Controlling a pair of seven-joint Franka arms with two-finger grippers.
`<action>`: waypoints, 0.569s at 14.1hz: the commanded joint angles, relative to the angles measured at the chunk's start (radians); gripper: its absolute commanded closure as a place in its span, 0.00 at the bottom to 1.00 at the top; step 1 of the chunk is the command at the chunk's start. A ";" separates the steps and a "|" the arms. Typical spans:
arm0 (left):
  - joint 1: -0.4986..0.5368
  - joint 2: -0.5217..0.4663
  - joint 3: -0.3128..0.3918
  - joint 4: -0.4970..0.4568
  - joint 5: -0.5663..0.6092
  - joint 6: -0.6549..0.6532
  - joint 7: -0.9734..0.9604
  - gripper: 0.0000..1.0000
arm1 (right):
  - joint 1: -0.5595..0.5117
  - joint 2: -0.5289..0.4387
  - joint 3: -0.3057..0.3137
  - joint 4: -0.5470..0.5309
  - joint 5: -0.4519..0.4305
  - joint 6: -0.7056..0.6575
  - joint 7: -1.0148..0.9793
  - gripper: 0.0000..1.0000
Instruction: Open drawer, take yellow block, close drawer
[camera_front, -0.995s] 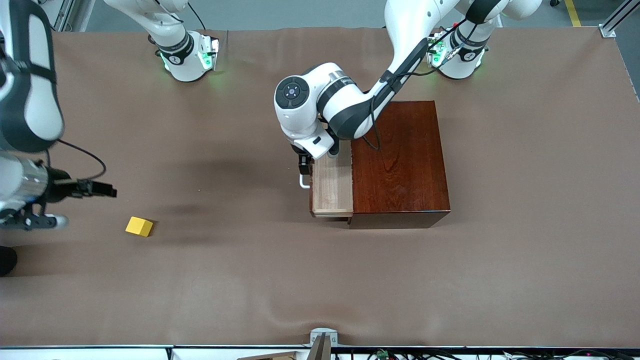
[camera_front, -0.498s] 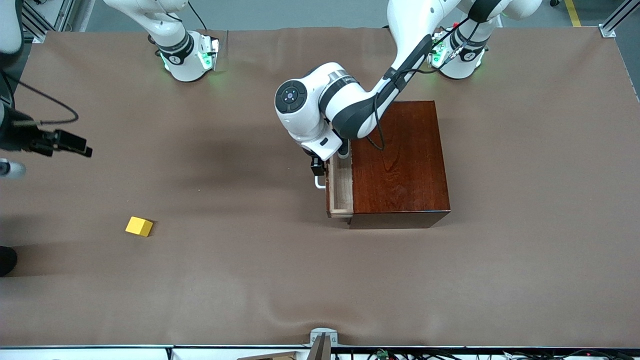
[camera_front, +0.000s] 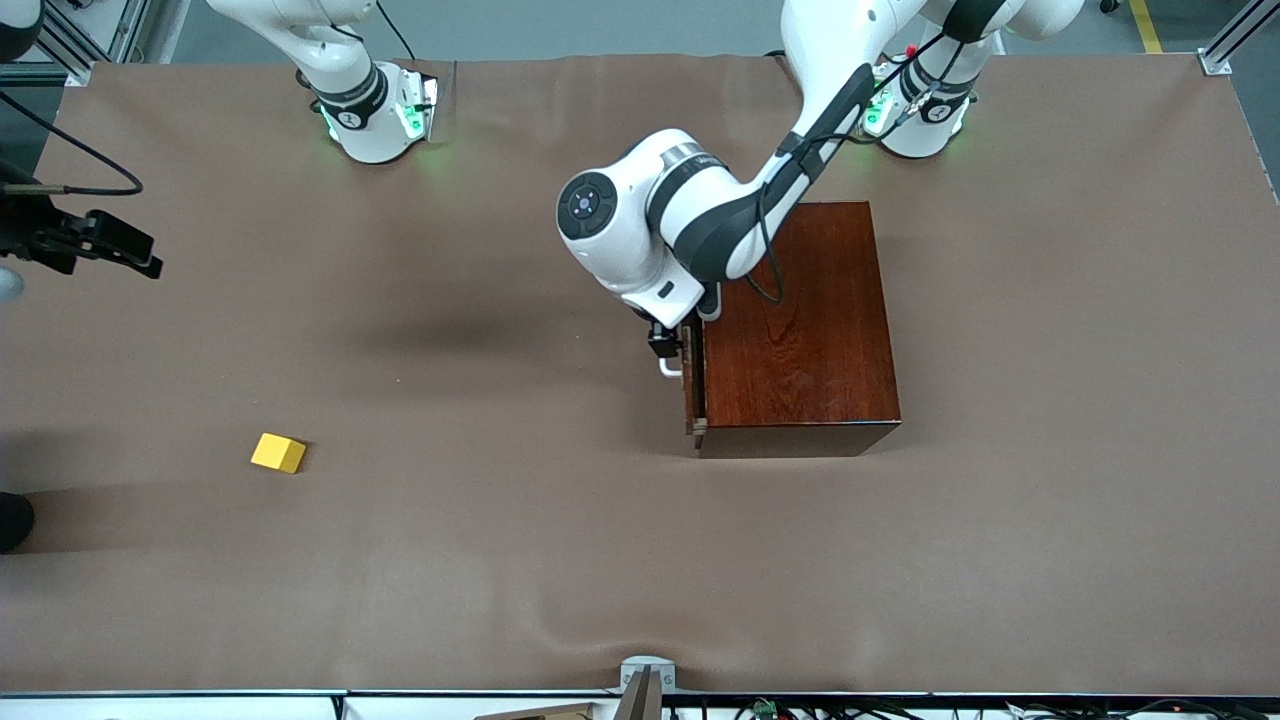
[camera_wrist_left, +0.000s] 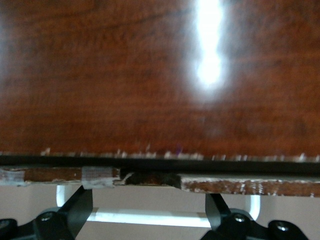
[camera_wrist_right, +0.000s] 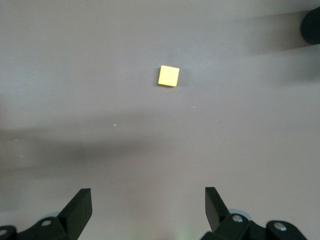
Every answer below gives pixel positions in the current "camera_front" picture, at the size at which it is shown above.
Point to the light wood drawer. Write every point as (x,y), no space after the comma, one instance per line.
(694,400)

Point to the black round object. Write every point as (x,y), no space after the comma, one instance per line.
(12,522)

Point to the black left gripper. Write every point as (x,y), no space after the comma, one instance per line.
(663,345)

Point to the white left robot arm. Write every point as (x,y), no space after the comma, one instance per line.
(620,240)

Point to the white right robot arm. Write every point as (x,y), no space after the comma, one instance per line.
(350,125)

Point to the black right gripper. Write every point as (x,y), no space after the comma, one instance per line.
(38,237)

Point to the grey front camera mount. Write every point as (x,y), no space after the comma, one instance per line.
(648,668)

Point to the table cover sheet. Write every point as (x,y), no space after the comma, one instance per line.
(400,560)

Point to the arm base connector panel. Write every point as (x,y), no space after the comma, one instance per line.
(880,105)

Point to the aluminium frame profile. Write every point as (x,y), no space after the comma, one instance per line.
(70,50)
(1215,62)

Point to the yellow block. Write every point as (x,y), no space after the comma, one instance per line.
(278,453)

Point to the wooden board piece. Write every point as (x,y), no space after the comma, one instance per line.
(550,713)

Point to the dark red wooden cabinet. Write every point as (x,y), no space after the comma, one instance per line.
(800,330)

